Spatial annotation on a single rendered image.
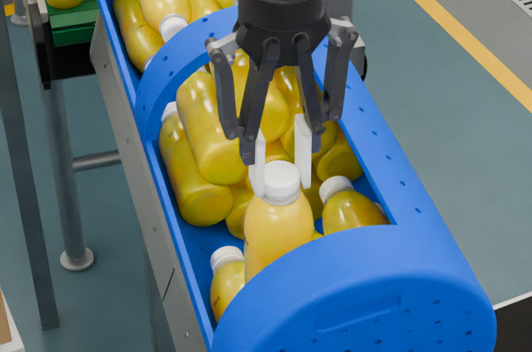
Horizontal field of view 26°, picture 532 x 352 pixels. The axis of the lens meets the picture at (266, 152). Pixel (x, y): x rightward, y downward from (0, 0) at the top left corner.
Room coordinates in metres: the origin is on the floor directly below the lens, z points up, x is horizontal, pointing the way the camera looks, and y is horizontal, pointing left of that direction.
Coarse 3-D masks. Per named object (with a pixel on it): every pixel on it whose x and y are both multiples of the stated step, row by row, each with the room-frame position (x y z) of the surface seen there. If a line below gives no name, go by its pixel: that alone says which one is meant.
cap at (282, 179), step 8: (264, 168) 0.82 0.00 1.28; (272, 168) 0.82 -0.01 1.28; (280, 168) 0.82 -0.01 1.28; (288, 168) 0.82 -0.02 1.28; (296, 168) 0.82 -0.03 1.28; (264, 176) 0.81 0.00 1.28; (272, 176) 0.81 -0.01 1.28; (280, 176) 0.81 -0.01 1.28; (288, 176) 0.81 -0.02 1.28; (296, 176) 0.81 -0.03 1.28; (264, 184) 0.80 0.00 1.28; (272, 184) 0.80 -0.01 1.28; (280, 184) 0.80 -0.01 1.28; (288, 184) 0.80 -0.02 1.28; (296, 184) 0.81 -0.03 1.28; (264, 192) 0.81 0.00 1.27; (272, 192) 0.80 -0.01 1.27; (280, 192) 0.80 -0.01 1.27; (288, 192) 0.80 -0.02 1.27; (296, 192) 0.81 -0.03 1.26
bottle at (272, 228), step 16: (256, 208) 0.81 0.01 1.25; (272, 208) 0.80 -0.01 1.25; (288, 208) 0.80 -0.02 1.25; (304, 208) 0.81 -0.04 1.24; (256, 224) 0.80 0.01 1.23; (272, 224) 0.79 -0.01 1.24; (288, 224) 0.79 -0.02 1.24; (304, 224) 0.80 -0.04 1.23; (256, 240) 0.79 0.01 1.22; (272, 240) 0.79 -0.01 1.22; (288, 240) 0.79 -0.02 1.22; (304, 240) 0.79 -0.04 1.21; (256, 256) 0.79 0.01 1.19; (272, 256) 0.78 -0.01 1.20; (256, 272) 0.79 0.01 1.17
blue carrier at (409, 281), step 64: (128, 64) 1.34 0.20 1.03; (192, 64) 1.10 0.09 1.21; (320, 64) 1.07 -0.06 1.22; (384, 128) 1.00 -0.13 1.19; (384, 192) 0.85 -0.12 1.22; (192, 256) 0.96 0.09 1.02; (320, 256) 0.76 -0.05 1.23; (384, 256) 0.75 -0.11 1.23; (448, 256) 0.78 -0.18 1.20; (256, 320) 0.72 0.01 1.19; (320, 320) 0.72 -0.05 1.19; (384, 320) 0.73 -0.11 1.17; (448, 320) 0.75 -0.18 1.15
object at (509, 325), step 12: (516, 300) 1.69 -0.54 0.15; (528, 300) 1.69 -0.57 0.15; (504, 312) 1.65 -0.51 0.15; (516, 312) 1.65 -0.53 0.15; (528, 312) 1.65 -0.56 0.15; (504, 324) 1.62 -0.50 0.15; (516, 324) 1.62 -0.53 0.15; (528, 324) 1.62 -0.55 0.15; (504, 336) 1.59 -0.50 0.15; (516, 336) 1.59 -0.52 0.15; (528, 336) 1.59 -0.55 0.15; (504, 348) 1.55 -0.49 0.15; (516, 348) 1.55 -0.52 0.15; (528, 348) 1.55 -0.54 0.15
